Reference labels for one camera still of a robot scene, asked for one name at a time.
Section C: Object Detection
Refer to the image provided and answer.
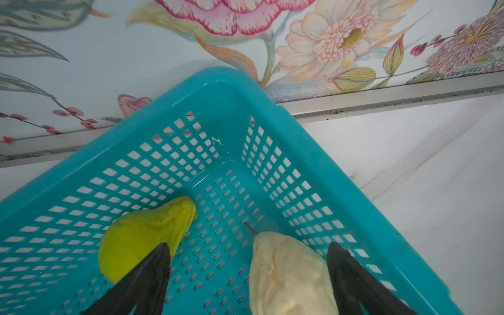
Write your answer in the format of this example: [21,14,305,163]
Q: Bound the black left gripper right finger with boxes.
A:
[327,242,416,315]

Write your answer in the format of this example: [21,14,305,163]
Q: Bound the green pear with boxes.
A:
[98,196,196,284]

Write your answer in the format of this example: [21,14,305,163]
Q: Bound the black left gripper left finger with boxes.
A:
[82,243,171,314]

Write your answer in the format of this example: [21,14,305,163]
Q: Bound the teal plastic basket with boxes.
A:
[1,68,460,314]

